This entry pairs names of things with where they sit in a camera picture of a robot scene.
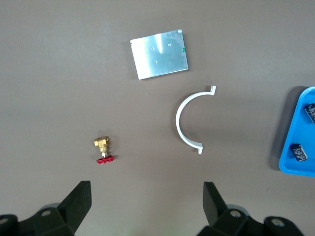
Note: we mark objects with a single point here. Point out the brown paper table cover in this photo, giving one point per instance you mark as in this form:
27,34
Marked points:
73,73

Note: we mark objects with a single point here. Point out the blue plastic tray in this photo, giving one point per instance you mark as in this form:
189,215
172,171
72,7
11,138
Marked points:
290,152

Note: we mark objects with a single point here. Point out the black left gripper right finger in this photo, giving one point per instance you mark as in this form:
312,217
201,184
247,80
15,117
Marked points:
216,216

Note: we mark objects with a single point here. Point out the dark brown electrolytic capacitor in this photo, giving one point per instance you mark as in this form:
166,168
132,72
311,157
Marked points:
298,152
310,113

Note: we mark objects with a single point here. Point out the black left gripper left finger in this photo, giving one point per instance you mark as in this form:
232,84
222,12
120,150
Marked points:
73,209

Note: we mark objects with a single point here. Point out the white curved pipe clamp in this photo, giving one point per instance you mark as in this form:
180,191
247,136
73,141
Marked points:
177,118

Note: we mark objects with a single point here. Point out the aluminium plate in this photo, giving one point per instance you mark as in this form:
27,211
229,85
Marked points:
160,56

